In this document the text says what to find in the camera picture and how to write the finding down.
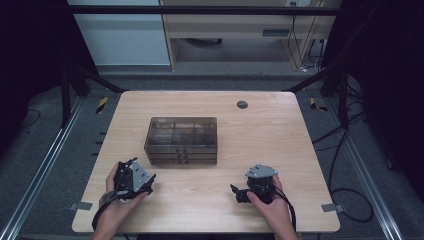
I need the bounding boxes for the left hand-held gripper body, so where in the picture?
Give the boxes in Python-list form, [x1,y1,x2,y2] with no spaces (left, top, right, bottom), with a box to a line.
[113,157,151,202]

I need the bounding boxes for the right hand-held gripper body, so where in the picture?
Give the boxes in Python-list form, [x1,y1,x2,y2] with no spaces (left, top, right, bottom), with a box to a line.
[245,162,279,205]

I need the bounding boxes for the smoky transparent drawer box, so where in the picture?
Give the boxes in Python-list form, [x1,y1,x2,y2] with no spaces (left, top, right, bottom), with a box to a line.
[143,116,219,166]

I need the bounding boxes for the person's right hand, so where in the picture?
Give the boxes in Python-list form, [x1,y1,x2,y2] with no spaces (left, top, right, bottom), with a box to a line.
[246,175,292,231]

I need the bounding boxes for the person's left hand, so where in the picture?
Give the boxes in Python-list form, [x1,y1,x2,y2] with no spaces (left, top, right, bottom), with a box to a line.
[98,162,150,218]

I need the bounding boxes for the yellow black floor tape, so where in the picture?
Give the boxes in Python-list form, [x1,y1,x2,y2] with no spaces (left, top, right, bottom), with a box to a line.
[95,96,110,115]
[309,97,329,113]

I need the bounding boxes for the white cabinet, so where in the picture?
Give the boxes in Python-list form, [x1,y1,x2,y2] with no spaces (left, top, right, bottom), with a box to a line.
[67,0,171,67]

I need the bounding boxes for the black curtain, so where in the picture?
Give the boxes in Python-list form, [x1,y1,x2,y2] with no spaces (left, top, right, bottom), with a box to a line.
[322,0,424,202]
[0,0,98,158]

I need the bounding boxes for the grey panel on desk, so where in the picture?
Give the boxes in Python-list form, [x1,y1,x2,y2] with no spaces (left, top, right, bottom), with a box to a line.
[262,29,291,37]

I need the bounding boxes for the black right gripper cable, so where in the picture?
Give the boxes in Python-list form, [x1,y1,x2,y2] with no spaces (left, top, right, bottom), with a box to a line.
[274,185,298,232]

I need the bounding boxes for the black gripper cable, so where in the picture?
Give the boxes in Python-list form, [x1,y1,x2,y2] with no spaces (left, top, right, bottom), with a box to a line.
[91,199,112,232]
[274,185,298,232]

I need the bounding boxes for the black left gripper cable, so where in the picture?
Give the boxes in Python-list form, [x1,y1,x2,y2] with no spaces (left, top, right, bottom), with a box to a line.
[91,199,112,232]

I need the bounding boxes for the grey table edge bracket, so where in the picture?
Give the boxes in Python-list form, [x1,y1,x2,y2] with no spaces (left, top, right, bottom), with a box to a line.
[321,203,345,213]
[68,201,94,212]

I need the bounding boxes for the aluminium floor rail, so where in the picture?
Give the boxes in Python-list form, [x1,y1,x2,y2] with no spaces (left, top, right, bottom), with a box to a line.
[324,97,405,240]
[0,96,86,240]

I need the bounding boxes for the black floor cable loop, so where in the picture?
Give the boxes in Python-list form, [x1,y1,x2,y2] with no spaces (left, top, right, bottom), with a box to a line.
[312,109,375,224]

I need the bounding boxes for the black metal frame strut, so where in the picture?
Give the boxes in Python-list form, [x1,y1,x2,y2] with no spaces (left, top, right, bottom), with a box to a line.
[59,62,128,128]
[282,65,351,129]

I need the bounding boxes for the thin black floor cable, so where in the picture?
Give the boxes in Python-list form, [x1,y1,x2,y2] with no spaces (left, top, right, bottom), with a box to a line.
[19,108,42,130]

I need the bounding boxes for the black cables under desk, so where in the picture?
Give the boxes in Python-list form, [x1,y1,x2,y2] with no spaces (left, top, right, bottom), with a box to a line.
[287,2,327,72]

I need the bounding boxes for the black horizontal frame bar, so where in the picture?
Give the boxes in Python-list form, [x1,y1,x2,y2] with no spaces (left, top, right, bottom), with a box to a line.
[66,4,345,17]

